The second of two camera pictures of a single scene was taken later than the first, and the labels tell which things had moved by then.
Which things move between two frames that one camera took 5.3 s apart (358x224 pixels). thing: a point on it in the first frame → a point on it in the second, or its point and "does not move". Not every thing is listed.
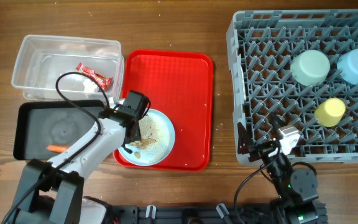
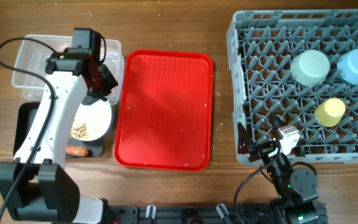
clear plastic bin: [42, 60] does not move
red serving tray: [180, 83] does not move
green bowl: [309, 67] does not move
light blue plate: [154, 125] → [96, 117]
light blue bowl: [357, 65] does not move
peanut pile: [142, 144] → [79, 132]
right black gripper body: [263, 149] does not move
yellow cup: [329, 112] does not move
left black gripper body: [138, 137] → [101, 88]
